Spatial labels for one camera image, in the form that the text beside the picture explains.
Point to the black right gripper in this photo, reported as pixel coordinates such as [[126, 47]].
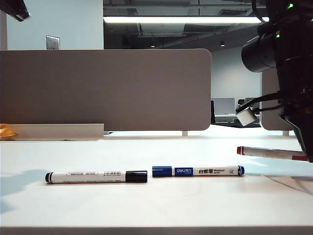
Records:
[[299, 110]]

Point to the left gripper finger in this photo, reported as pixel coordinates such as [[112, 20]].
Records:
[[14, 8]]

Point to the red-capped whiteboard marker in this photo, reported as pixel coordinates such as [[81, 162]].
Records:
[[269, 153]]

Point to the black-capped whiteboard marker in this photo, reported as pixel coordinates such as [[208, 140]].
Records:
[[93, 176]]

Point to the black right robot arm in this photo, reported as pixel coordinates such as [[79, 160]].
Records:
[[293, 49]]

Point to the narrow brown desk partition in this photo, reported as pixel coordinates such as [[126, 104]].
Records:
[[271, 102]]

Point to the white background desk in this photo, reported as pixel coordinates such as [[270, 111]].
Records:
[[225, 118]]

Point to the grey background desk screen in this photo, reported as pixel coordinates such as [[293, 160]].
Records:
[[223, 106]]

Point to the blue-capped whiteboard marker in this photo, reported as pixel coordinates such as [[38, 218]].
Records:
[[210, 171]]

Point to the orange crumpled object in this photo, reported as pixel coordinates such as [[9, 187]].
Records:
[[6, 132]]

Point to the wide brown desk partition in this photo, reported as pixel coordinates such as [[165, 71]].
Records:
[[110, 90]]

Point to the black ceiling spot lamp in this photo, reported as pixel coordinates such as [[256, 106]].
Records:
[[222, 44]]

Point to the metal wall plate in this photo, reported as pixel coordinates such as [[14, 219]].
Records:
[[52, 42]]

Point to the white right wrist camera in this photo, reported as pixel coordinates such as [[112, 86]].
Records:
[[247, 117]]

